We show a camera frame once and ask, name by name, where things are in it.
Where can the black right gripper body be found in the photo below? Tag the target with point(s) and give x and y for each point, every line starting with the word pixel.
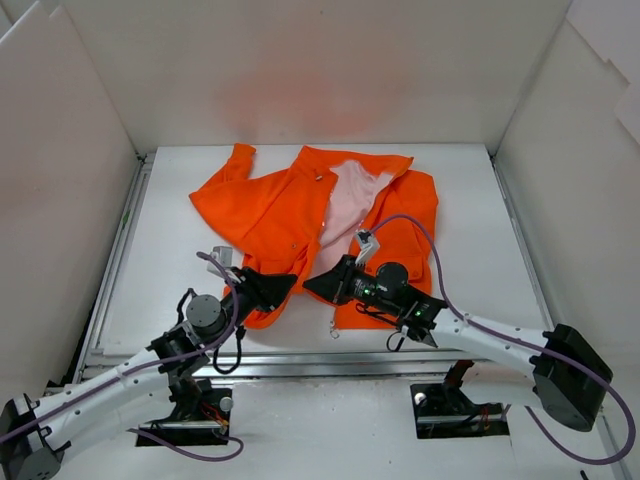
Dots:
pixel 343 281

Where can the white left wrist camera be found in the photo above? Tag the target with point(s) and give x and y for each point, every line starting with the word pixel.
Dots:
pixel 223 256

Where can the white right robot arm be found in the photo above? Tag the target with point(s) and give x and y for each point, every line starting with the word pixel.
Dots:
pixel 568 376

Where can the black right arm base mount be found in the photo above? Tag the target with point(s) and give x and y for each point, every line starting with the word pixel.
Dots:
pixel 442 411

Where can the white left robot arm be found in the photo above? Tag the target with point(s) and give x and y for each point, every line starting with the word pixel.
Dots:
pixel 38 435

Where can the aluminium table frame rail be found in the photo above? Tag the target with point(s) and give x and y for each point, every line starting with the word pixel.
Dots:
pixel 482 264

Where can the orange jacket with pink lining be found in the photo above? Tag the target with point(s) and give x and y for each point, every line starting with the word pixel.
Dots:
pixel 302 220

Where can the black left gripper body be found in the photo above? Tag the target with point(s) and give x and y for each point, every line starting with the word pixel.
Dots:
pixel 254 290

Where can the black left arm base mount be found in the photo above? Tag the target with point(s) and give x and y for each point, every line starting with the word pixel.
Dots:
pixel 200 415

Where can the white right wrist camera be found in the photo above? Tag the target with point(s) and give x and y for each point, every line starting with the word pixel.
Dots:
pixel 368 246

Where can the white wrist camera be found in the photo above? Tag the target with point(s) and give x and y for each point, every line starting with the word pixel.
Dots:
pixel 368 246
pixel 223 256

